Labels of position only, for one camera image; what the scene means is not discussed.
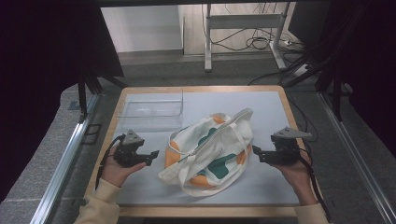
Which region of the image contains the left hand-held gripper cable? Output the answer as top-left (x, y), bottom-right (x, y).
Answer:
top-left (94, 133), bottom-right (126, 190)

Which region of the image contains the white metal desk frame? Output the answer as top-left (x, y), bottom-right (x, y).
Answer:
top-left (204, 3), bottom-right (289, 73)

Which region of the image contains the white patterned tote bag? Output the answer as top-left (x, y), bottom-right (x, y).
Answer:
top-left (158, 107), bottom-right (255, 198)

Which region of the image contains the person's left hand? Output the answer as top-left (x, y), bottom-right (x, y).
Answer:
top-left (100, 145), bottom-right (148, 189)

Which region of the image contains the tangle of black floor cables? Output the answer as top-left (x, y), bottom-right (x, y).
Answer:
top-left (211, 3), bottom-right (307, 53)

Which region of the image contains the black curtain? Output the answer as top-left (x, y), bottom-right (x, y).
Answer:
top-left (0, 0), bottom-right (125, 203)
top-left (323, 0), bottom-right (396, 157)

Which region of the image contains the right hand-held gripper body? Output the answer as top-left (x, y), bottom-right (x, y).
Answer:
top-left (270, 126), bottom-right (313, 166)

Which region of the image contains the clear plastic box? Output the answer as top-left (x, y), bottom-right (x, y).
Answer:
top-left (117, 89), bottom-right (185, 133)

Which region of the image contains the white power strip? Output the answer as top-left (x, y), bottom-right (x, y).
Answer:
top-left (292, 63), bottom-right (313, 77)

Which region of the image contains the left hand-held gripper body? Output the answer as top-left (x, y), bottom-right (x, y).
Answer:
top-left (113, 129), bottom-right (148, 168)

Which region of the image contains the aluminium rail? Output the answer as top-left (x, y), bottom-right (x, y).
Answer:
top-left (317, 91), bottom-right (396, 224)
top-left (30, 92), bottom-right (101, 224)

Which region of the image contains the black metal stand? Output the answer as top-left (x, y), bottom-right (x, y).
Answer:
top-left (281, 3), bottom-right (354, 122)
top-left (77, 69), bottom-right (127, 123)

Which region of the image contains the thin black floor cable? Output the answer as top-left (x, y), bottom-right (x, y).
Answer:
top-left (286, 90), bottom-right (319, 144)

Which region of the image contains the person's right hand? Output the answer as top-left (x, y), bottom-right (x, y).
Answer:
top-left (274, 154), bottom-right (318, 207)

